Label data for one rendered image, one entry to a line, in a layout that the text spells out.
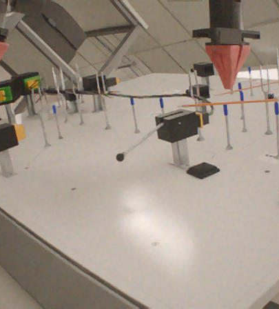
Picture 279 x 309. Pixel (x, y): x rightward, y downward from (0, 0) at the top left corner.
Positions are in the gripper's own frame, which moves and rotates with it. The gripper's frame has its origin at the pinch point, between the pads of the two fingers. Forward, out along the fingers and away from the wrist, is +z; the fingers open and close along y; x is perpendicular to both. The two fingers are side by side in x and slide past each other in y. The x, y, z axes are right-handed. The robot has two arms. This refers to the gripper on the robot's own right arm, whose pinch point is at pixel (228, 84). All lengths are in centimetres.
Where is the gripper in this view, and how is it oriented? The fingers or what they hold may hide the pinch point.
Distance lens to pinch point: 68.7
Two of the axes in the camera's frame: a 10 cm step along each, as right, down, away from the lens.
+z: 0.3, 9.8, 2.2
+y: -8.7, 1.3, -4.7
